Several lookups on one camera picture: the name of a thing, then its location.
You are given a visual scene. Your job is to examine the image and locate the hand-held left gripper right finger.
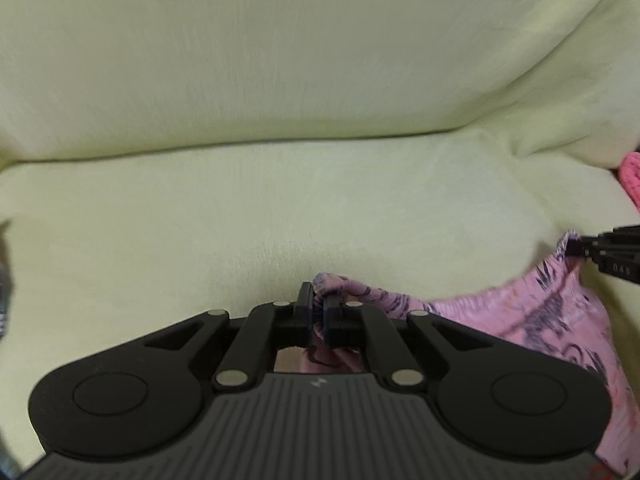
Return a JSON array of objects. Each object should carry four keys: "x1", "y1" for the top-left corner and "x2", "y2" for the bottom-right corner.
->
[{"x1": 322, "y1": 293, "x2": 494, "y2": 394}]

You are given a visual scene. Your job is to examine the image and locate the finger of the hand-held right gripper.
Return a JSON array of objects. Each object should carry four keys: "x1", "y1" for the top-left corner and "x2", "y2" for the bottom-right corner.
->
[{"x1": 566, "y1": 232, "x2": 617, "y2": 263}]

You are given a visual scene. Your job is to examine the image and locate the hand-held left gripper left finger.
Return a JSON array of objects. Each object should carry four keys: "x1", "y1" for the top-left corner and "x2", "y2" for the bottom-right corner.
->
[{"x1": 144, "y1": 282, "x2": 316, "y2": 394}]

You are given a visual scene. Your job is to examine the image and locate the pink printed pants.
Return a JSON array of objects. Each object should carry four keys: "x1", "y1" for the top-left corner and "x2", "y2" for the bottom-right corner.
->
[{"x1": 275, "y1": 230, "x2": 632, "y2": 477}]

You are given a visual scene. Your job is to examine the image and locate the pink knit cloth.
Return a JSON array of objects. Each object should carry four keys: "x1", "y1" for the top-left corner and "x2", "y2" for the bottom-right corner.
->
[{"x1": 617, "y1": 152, "x2": 640, "y2": 212}]

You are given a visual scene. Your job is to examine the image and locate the yellow-green sofa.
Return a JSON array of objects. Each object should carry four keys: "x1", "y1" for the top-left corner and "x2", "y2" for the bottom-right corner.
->
[{"x1": 0, "y1": 0, "x2": 640, "y2": 467}]

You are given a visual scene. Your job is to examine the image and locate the dark checked cloth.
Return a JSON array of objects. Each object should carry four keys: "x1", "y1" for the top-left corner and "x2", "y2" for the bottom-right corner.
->
[{"x1": 0, "y1": 220, "x2": 16, "y2": 342}]

